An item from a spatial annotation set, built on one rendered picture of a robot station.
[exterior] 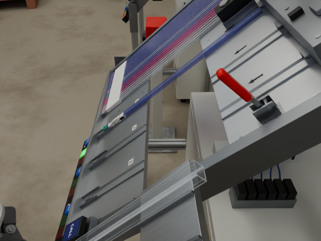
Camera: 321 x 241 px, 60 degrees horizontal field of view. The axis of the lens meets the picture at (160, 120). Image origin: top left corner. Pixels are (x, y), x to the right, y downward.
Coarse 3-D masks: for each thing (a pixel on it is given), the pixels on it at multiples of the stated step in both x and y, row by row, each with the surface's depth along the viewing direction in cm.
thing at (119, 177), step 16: (112, 112) 83; (144, 112) 68; (112, 128) 76; (128, 128) 69; (144, 128) 63; (112, 144) 70; (128, 144) 64; (144, 144) 59; (96, 160) 70; (112, 160) 65; (128, 160) 59; (144, 160) 55; (96, 176) 65; (112, 176) 60; (128, 176) 55; (144, 176) 52; (96, 192) 61; (112, 192) 56; (128, 192) 52; (96, 208) 57; (112, 208) 53
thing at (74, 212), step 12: (108, 72) 105; (108, 84) 99; (96, 120) 82; (96, 132) 79; (96, 144) 76; (84, 168) 68; (84, 180) 66; (84, 192) 64; (72, 204) 60; (72, 216) 58
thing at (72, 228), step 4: (76, 220) 50; (72, 224) 50; (76, 224) 49; (68, 228) 50; (72, 228) 49; (76, 228) 48; (64, 232) 50; (68, 232) 49; (72, 232) 48; (76, 232) 48; (64, 236) 50; (68, 236) 49; (72, 236) 48; (64, 240) 49
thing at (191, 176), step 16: (176, 176) 20; (192, 176) 18; (160, 192) 20; (176, 192) 19; (128, 208) 22; (144, 208) 20; (160, 208) 20; (112, 224) 22; (128, 224) 22; (80, 240) 25; (96, 240) 23
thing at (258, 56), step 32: (256, 0) 62; (224, 32) 64; (256, 32) 54; (288, 32) 47; (224, 64) 56; (256, 64) 48; (288, 64) 43; (224, 96) 49; (256, 96) 43; (288, 96) 39; (256, 128) 39
